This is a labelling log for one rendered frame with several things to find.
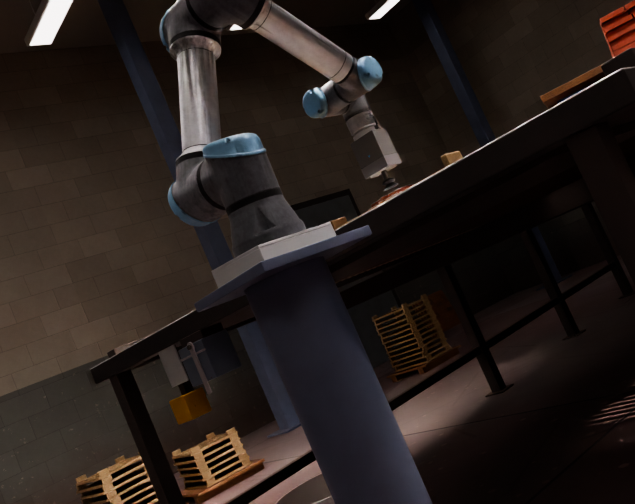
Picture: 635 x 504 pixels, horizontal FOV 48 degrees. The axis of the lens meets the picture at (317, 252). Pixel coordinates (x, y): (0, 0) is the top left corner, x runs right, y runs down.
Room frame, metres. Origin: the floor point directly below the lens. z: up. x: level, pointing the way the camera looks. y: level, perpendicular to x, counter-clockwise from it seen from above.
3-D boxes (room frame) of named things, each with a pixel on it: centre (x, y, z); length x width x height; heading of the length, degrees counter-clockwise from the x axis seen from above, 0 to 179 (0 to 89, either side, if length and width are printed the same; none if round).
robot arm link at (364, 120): (1.88, -0.25, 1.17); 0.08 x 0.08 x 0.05
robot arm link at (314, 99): (1.80, -0.19, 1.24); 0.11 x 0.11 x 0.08; 44
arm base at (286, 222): (1.40, 0.07, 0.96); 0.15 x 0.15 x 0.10
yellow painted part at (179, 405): (2.28, 0.56, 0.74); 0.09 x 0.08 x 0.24; 46
